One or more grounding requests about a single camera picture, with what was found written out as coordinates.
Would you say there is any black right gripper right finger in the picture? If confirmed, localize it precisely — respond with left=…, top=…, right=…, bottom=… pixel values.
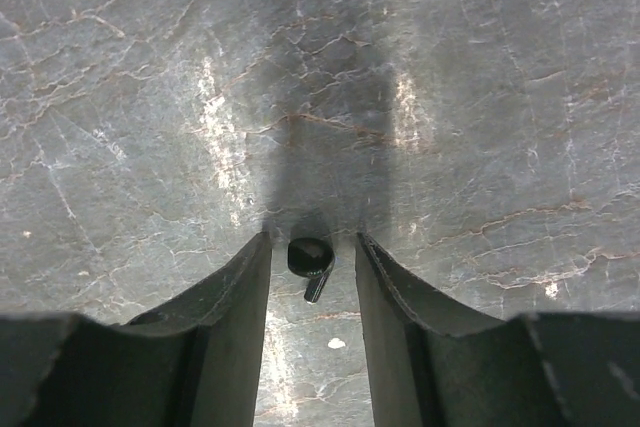
left=355, top=233, right=639, bottom=426

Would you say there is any black earbud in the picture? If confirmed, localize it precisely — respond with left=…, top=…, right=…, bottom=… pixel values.
left=287, top=237, right=335, bottom=304

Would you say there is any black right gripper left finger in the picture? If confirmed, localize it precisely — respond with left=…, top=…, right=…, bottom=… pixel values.
left=1, top=232, right=272, bottom=426

